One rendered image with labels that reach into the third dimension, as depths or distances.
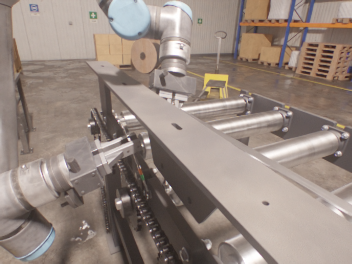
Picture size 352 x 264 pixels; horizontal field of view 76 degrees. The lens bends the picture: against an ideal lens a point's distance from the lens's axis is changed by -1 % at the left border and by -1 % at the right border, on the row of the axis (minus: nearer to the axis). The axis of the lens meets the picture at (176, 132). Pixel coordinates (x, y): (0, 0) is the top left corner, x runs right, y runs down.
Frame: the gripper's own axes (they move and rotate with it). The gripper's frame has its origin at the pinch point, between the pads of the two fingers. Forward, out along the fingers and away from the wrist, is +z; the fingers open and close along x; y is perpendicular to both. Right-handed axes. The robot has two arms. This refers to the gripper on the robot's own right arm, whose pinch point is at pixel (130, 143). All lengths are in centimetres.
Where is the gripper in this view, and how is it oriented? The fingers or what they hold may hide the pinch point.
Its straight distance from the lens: 52.6
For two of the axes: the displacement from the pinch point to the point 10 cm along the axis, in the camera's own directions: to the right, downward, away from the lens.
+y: -1.6, -7.9, -5.9
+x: -4.4, -4.7, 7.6
